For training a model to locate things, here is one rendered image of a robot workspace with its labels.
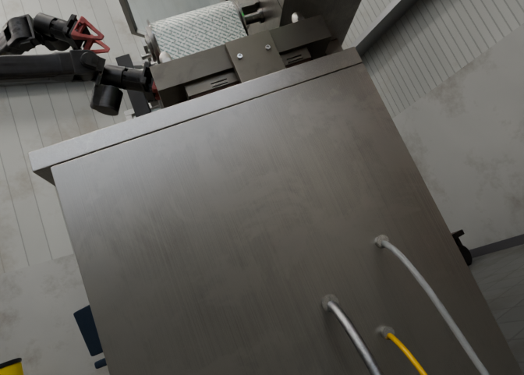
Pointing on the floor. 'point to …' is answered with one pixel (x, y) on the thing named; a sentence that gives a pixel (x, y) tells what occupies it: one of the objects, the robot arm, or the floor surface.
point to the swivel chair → (90, 334)
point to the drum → (12, 367)
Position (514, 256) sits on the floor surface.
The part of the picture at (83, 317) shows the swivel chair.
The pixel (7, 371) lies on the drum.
